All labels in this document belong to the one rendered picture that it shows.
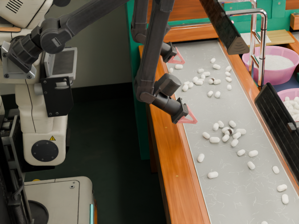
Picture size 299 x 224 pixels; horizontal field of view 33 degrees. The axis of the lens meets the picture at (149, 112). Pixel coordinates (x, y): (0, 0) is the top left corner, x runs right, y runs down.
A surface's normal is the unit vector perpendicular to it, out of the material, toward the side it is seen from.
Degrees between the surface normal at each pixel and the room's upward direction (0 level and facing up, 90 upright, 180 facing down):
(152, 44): 96
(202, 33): 90
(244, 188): 0
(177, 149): 0
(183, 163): 0
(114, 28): 90
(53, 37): 96
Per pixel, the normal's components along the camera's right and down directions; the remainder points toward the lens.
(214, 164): -0.07, -0.85
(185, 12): 0.10, 0.52
